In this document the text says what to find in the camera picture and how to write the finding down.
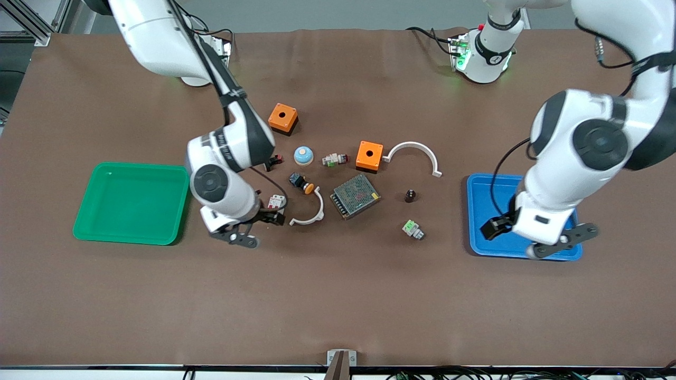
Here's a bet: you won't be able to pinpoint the large white curved clamp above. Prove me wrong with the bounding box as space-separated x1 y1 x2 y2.
382 141 443 179

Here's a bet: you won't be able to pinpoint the metal mesh power supply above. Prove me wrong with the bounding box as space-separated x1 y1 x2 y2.
330 174 381 220

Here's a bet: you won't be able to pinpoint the black right base cables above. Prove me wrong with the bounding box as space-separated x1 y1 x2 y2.
185 15 236 54

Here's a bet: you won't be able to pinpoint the aluminium frame profile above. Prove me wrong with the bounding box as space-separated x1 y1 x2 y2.
0 0 70 48

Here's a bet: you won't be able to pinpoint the brown table mat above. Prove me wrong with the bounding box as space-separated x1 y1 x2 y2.
0 27 676 368

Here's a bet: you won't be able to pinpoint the black button orange head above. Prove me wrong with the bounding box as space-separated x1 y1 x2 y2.
288 173 315 195

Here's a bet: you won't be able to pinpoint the green plastic tray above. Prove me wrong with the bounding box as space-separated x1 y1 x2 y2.
72 161 192 246

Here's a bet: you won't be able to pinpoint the small white curved clamp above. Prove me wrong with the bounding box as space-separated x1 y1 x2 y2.
288 187 325 227

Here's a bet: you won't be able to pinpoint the orange button box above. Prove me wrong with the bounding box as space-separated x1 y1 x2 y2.
355 140 384 174
267 102 299 137

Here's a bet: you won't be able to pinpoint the blue plastic tray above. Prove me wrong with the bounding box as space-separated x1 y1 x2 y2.
466 173 584 262

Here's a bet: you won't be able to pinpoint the black left base cables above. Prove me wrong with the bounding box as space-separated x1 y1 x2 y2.
406 26 456 56

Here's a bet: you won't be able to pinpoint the black base cables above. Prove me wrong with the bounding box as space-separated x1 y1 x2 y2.
185 15 236 54
406 26 456 56

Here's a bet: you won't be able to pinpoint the black left upper arm cable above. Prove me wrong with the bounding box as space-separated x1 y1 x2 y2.
575 18 676 98

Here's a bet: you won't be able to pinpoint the metal table edge bracket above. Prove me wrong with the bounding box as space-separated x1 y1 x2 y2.
323 349 358 380

